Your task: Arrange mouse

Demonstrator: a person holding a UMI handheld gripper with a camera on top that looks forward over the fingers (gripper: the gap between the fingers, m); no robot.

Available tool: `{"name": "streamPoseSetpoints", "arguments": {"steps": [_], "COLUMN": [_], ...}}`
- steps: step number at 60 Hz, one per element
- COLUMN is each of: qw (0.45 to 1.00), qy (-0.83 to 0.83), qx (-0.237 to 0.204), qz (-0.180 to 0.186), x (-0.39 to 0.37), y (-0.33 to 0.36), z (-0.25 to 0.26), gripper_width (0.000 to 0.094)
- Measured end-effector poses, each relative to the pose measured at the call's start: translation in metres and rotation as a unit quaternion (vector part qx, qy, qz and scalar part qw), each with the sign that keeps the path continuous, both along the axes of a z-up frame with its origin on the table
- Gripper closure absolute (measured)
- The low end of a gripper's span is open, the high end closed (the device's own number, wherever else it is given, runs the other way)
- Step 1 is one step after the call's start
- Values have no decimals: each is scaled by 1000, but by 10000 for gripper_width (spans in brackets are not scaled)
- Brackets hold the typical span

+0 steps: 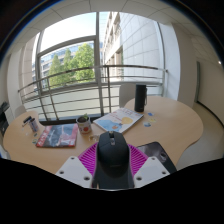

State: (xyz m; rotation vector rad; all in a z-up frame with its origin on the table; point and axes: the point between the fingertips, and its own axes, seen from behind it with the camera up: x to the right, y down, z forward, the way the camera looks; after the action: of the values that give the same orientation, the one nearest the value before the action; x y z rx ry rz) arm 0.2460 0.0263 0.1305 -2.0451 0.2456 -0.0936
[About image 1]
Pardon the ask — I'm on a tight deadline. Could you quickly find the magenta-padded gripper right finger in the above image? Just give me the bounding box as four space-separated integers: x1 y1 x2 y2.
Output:
128 143 171 189

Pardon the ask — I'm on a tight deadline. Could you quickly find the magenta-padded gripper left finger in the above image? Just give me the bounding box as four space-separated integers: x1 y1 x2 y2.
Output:
55 143 98 188

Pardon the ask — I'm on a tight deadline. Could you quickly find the black computer mouse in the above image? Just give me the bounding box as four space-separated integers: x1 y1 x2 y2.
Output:
91 130 135 190

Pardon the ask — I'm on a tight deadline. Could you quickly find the black mouse pad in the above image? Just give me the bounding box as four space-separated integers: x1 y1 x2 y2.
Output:
136 141 178 175

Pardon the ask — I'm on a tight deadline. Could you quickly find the red magazine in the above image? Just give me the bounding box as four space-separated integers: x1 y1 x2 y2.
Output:
35 123 79 149

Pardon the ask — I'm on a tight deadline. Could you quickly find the white mug with plant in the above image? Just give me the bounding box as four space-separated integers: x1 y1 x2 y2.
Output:
75 113 93 135

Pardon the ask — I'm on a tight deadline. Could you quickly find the blue and yellow book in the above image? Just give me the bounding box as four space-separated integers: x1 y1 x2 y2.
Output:
92 107 145 135

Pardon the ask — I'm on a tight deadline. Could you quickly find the white and blue can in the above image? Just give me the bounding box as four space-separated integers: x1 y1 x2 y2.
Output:
28 117 40 134

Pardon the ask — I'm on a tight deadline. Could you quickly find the black cylindrical bottle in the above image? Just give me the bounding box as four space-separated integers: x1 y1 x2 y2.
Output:
133 84 148 113

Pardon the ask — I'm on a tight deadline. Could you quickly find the white chair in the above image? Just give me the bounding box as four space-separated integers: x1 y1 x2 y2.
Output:
13 104 28 118
118 82 138 109

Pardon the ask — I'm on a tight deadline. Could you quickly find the black and white printer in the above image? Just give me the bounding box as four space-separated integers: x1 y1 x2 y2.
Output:
0 101 10 136

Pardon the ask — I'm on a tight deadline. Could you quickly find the metal balcony railing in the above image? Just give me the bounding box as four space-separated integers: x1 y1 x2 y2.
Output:
17 64 168 122

